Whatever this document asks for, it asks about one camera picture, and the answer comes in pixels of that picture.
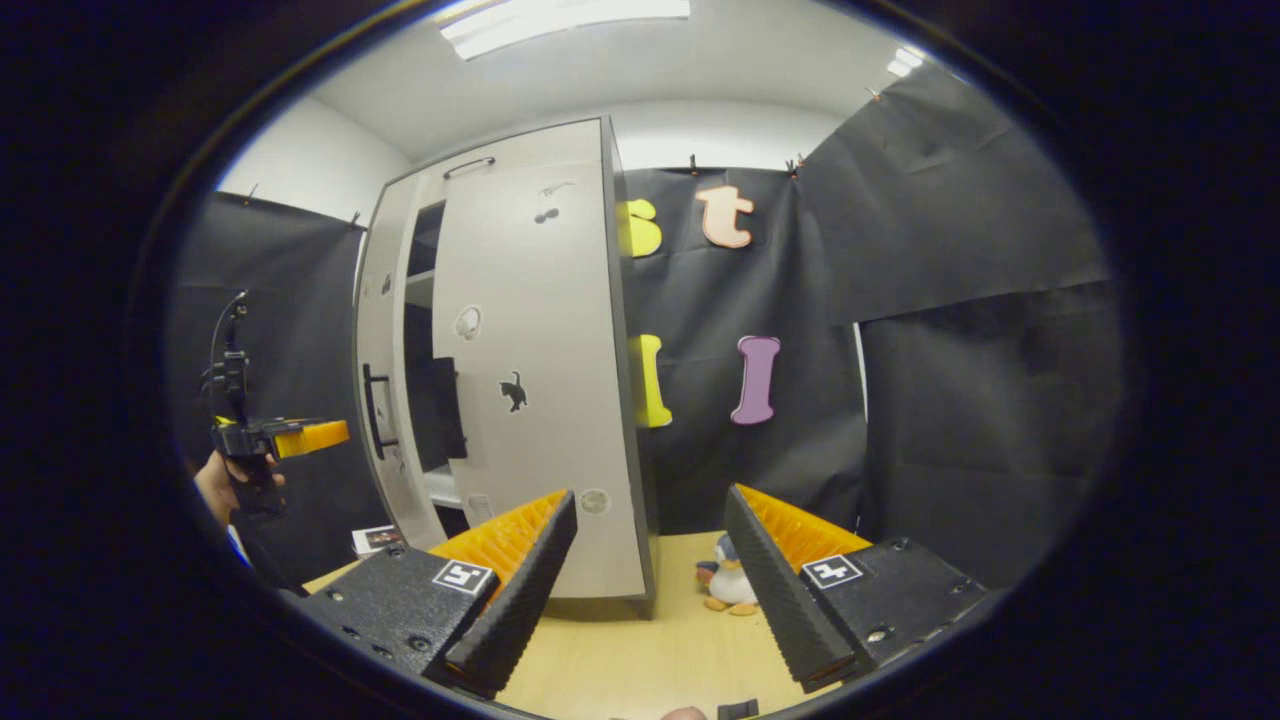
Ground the penguin plush toy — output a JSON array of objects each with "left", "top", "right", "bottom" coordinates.
[{"left": 697, "top": 533, "right": 761, "bottom": 616}]

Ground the white cabinet door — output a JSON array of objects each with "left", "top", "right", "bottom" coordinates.
[
  {"left": 430, "top": 165, "right": 651, "bottom": 601},
  {"left": 353, "top": 175, "right": 448, "bottom": 551}
]

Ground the white cabinet drawer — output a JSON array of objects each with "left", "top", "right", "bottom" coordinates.
[{"left": 385, "top": 118, "right": 611, "bottom": 201}]

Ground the black backdrop cloth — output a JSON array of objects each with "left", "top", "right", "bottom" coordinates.
[
  {"left": 170, "top": 190, "right": 391, "bottom": 591},
  {"left": 620, "top": 60, "right": 1126, "bottom": 591}
]

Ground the large ceiling light panel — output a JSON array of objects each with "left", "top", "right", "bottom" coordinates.
[{"left": 440, "top": 0, "right": 693, "bottom": 61}]

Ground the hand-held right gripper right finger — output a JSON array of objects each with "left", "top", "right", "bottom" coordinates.
[{"left": 722, "top": 484, "right": 991, "bottom": 696}]

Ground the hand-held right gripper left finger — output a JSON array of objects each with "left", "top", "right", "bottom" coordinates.
[{"left": 300, "top": 490, "right": 579, "bottom": 701}]

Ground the white cabinet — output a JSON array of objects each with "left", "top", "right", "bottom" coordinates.
[{"left": 353, "top": 115, "right": 661, "bottom": 616}]

